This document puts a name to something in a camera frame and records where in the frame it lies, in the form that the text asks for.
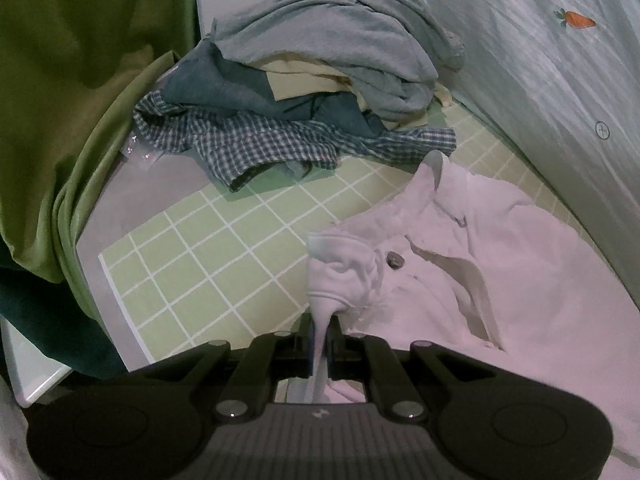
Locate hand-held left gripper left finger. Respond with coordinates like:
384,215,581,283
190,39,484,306
131,317,316,421

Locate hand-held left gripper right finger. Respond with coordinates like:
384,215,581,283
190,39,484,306
326,325,496,421

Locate white collared shirt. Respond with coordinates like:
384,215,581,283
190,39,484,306
305,152,640,480

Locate green grid mat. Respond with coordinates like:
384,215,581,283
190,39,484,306
97,95,596,366

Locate blue checked shirt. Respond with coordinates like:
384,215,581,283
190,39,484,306
132,91,458,193

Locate dark green cloth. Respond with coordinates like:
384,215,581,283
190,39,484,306
0,247,123,381

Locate clear plastic bag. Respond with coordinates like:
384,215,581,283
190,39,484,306
122,132,163,171

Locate white box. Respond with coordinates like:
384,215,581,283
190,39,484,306
0,317,73,408

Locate dark blue garment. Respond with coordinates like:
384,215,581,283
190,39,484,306
162,40,386,138

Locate pale yellow garment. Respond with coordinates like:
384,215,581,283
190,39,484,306
260,52,453,131

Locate grey-blue garment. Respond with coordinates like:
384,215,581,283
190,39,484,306
207,0,466,128

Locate carrot print bed sheet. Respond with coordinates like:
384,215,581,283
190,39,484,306
390,0,640,256

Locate green curtain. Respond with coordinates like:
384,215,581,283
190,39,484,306
0,0,198,306

